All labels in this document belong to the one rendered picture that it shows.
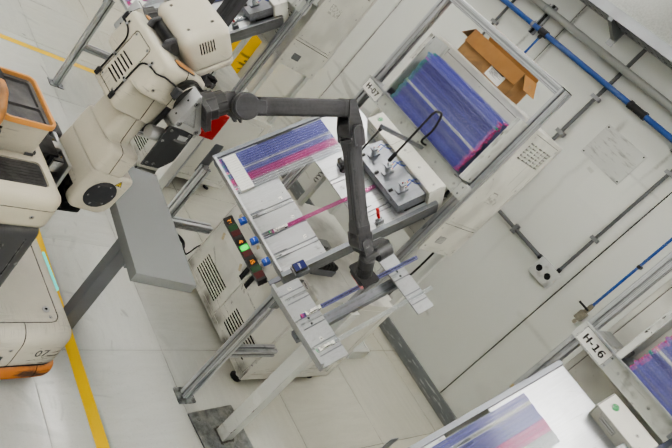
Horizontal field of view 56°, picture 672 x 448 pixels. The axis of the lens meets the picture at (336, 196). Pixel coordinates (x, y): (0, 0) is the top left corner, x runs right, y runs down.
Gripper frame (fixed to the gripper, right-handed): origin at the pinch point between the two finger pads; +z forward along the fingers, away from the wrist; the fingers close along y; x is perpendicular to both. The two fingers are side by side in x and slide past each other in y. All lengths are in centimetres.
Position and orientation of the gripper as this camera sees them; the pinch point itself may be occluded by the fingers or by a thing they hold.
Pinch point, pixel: (361, 285)
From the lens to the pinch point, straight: 231.4
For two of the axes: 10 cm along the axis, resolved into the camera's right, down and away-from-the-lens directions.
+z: -0.7, 6.2, 7.8
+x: -8.5, 3.8, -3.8
